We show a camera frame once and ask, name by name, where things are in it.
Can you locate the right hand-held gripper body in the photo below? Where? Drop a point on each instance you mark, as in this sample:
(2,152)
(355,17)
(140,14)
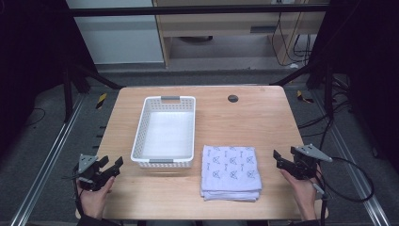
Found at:
(306,163)

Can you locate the white patterned folded towel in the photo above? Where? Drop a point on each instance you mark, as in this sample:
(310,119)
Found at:
(231,171)

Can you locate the white cabinet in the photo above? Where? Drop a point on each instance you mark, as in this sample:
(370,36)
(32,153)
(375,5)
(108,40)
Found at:
(119,34)

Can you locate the black diagonal stand strut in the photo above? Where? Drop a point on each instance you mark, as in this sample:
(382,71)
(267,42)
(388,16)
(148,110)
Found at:
(293,75)
(97,77)

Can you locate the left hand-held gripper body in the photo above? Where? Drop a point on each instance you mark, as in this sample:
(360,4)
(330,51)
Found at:
(88,173)

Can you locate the white perforated plastic basket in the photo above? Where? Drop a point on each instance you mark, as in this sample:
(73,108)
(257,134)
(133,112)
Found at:
(165,133)

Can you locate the yellow black striped tape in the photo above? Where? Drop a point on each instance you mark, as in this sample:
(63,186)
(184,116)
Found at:
(101,100)
(303,96)

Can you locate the aluminium floor rail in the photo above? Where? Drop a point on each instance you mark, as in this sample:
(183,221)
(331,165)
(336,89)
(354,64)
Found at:
(47,160)
(351,157)

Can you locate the black metal stand post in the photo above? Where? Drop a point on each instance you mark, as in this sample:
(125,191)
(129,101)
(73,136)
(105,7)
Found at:
(67,94)
(328,94)

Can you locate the person's right hand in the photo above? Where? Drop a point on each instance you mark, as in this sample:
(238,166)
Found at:
(301,193)

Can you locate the black curtain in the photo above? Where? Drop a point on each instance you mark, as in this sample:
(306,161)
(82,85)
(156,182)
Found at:
(31,62)
(367,62)

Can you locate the black horizontal frame bar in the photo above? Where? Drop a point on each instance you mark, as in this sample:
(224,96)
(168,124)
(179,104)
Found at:
(194,10)

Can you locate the light wooden desk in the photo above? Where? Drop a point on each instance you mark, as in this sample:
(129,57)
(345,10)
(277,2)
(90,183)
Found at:
(219,26)

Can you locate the person's left hand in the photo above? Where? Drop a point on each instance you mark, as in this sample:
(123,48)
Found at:
(94,199)

